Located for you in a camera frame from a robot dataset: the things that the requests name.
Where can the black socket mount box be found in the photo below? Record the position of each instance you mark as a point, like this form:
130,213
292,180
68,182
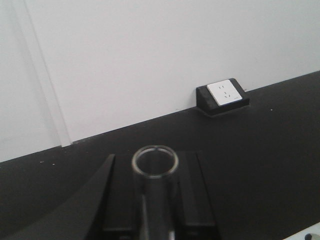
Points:
206,103

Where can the clear glass test tube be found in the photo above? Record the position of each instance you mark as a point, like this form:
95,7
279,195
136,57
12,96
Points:
155,177

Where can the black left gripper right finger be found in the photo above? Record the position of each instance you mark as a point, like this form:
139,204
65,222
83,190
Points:
196,215

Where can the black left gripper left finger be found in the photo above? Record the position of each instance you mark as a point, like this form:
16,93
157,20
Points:
52,199

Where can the white wall power socket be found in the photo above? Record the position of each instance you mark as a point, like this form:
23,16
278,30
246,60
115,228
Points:
224,92

